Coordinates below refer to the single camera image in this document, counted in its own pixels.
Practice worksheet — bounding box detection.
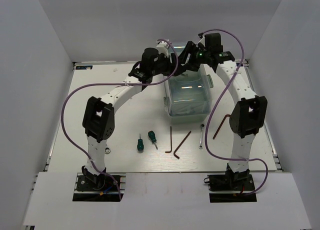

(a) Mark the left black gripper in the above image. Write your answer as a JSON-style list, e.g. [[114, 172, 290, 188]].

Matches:
[[151, 52, 187, 77]]

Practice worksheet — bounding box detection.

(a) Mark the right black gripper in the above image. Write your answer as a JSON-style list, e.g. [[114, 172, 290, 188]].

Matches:
[[178, 40, 211, 72]]

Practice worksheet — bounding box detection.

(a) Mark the green plastic toolbox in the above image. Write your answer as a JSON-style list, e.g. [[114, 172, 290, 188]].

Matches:
[[163, 43, 214, 125]]

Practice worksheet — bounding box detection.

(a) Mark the thin brown hex key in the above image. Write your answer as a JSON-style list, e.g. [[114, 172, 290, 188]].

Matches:
[[165, 126, 173, 154]]

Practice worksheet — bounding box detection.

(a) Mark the large brown hex key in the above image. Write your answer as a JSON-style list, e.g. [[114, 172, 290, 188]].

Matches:
[[212, 114, 231, 140]]

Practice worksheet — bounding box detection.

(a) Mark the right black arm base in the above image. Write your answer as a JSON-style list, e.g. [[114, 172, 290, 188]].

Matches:
[[203, 170, 257, 203]]

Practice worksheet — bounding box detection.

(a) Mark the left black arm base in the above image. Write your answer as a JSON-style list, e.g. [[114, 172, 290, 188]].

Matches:
[[72, 166, 126, 203]]

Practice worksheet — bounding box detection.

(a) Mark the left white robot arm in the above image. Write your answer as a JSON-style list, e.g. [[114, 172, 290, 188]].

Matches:
[[81, 47, 188, 190]]

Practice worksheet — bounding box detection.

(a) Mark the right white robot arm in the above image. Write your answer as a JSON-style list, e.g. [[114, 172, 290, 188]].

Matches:
[[179, 32, 268, 190]]

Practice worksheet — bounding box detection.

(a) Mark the right green stubby screwdriver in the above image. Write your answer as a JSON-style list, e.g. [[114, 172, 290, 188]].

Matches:
[[148, 130, 158, 150]]

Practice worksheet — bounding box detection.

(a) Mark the green stubby screwdriver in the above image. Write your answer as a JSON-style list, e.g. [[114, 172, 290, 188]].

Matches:
[[137, 134, 144, 153], [148, 130, 158, 150]]

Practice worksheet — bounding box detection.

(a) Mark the small silver wrench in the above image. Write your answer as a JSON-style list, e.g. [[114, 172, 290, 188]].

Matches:
[[198, 123, 205, 149]]

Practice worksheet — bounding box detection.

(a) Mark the left green stubby screwdriver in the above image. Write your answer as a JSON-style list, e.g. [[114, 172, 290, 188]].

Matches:
[[137, 134, 144, 153]]

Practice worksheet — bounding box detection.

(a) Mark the medium brown hex key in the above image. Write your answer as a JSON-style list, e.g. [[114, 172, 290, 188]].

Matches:
[[173, 130, 192, 160]]

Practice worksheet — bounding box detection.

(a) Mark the left blue label sticker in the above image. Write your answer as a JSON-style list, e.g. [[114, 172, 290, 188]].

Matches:
[[75, 65, 93, 70]]

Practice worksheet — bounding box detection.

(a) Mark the large silver ratchet wrench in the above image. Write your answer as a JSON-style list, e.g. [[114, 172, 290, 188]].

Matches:
[[104, 147, 111, 155]]

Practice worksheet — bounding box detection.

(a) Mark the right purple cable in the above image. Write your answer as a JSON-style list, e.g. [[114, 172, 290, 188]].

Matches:
[[198, 28, 270, 196]]

